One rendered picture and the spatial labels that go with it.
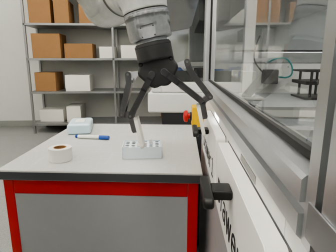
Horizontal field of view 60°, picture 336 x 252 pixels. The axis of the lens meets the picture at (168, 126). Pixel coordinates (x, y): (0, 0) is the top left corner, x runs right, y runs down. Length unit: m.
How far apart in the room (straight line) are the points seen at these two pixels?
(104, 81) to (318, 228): 4.74
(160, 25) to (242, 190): 0.37
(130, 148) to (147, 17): 0.46
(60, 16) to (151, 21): 3.97
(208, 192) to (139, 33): 0.35
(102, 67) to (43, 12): 1.12
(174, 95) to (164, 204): 0.73
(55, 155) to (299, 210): 0.79
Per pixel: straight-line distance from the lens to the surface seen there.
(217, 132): 0.56
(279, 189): 0.25
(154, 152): 0.91
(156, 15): 0.59
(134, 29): 0.59
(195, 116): 0.96
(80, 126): 1.25
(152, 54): 0.58
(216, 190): 0.36
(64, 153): 0.93
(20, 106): 5.30
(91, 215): 0.92
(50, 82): 4.61
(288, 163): 0.23
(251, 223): 0.27
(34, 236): 1.02
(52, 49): 4.58
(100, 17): 0.73
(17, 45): 5.23
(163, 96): 1.46
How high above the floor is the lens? 1.06
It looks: 13 degrees down
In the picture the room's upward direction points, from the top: straight up
